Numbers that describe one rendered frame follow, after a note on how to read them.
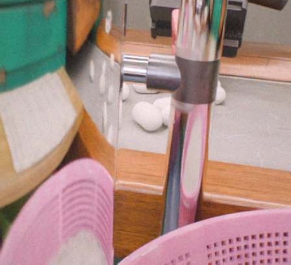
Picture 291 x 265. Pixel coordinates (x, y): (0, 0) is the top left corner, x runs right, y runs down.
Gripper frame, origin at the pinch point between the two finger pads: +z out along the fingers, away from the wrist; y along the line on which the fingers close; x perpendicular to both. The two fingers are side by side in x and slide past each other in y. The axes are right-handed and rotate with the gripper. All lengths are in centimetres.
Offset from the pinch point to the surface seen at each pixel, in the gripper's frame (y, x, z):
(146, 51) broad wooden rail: -6.5, 9.1, -10.7
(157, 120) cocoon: -1.2, -4.4, 7.7
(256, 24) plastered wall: 14, 146, -147
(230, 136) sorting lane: 5.2, -2.3, 6.9
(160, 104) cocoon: -1.6, -2.5, 4.8
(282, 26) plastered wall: 26, 146, -148
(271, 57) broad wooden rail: 9.2, 9.1, -12.2
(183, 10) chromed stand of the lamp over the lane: 1.6, -24.0, 13.7
